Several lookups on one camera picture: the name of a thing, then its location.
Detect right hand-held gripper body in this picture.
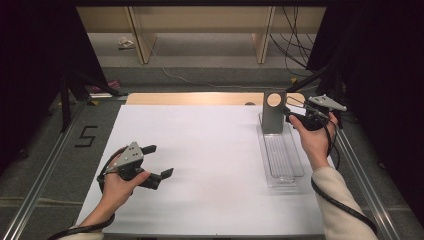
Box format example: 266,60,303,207
288,94,348,132

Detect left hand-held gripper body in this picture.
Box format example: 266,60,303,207
104,141,162,192

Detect grey phone case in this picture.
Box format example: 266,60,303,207
261,90,288,135

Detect clear plastic tray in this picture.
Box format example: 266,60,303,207
257,112,305,189

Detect person's left hand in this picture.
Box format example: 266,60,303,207
99,171,152,217

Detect person's right hand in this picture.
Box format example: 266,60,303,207
288,111,340,172

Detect black metal stand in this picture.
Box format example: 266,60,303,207
284,65,346,130
59,70,129,134

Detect white table board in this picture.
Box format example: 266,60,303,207
72,104,336,237

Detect dark curtain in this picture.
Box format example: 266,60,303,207
0,0,110,176
305,0,424,229

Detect light wooden table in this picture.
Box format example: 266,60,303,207
125,92,308,106

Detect flat white book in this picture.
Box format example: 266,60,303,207
88,92,114,100

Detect pink object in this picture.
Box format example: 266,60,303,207
91,79,122,95

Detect crumpled white paper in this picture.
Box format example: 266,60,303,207
117,36,136,51

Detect light wooden shelf unit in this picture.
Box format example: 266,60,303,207
75,5,328,65

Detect black floor cable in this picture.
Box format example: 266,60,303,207
329,113,352,172

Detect bundle of black cables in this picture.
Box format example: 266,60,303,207
268,6,317,78

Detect left hand-held gripper black cable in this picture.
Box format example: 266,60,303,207
47,149,118,240

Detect hand-held gripper black cable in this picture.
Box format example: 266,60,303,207
309,112,378,236
47,149,118,240

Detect white floor cable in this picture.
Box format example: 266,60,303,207
149,43,291,92

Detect metal floor rail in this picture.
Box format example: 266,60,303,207
0,95,129,240
313,99,403,240

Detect right hand-held gripper black cable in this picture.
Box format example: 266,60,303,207
309,112,378,236

